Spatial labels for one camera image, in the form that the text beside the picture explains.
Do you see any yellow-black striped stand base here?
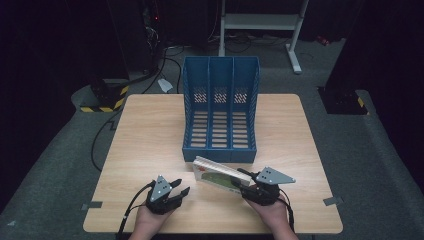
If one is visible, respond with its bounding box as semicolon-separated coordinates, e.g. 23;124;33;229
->
79;77;130;114

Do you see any person's right hand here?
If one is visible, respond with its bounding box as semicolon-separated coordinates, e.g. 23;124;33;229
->
245;194;292;232

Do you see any white object on floor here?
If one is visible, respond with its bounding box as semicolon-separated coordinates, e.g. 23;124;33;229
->
156;78;174;94

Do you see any black floor cable loop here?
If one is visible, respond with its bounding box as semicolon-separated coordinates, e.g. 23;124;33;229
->
142;45;185;95

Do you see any green and white book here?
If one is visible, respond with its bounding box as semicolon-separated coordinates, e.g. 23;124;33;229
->
192;155;256;196

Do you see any person's left hand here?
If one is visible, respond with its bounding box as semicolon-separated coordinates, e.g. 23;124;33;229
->
134;199;175;232

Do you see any dark stand base yellow mark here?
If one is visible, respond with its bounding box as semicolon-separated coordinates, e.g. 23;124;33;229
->
317;85;370;116

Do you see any grey tape strip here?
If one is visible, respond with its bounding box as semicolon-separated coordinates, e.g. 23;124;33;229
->
322;196;345;207
81;201;104;211

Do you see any hand-held gripper black cable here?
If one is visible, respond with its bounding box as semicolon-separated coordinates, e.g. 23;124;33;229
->
115;180;157;240
279;188;296;234

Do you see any right hand-held gripper black cable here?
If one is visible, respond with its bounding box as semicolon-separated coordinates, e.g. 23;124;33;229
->
279;188;296;234

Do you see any blue plastic file rack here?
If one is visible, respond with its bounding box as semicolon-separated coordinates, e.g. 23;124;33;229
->
181;55;261;164

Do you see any white metal stand frame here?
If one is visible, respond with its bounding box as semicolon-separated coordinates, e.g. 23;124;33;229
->
217;0;310;75

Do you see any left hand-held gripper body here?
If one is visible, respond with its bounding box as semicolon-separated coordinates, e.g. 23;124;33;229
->
145;174;175;216

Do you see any dark equipment rack with wires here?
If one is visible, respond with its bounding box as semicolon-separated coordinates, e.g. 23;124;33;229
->
141;0;169;75

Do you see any left hand-held gripper black cable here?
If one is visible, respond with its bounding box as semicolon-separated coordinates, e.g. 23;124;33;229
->
115;180;157;240

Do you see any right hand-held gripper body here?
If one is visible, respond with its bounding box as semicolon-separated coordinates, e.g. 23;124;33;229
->
240;166;297;207

